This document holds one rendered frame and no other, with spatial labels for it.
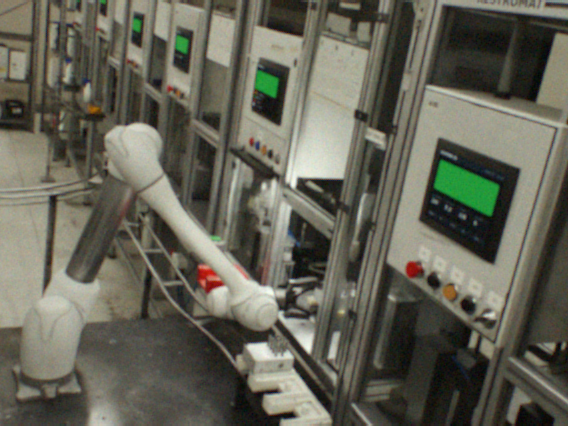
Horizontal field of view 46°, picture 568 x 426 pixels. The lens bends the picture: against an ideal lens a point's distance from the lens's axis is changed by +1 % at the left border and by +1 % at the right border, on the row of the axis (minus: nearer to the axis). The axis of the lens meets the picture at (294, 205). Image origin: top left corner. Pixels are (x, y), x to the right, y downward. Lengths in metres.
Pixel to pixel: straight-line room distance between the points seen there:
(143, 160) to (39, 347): 0.64
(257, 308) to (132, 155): 0.56
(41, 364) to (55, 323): 0.13
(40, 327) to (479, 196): 1.33
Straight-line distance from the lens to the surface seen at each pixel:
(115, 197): 2.17
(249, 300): 1.95
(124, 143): 1.96
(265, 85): 2.38
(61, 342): 2.15
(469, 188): 1.45
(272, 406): 1.92
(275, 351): 2.06
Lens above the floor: 1.93
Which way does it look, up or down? 17 degrees down
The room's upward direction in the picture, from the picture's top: 10 degrees clockwise
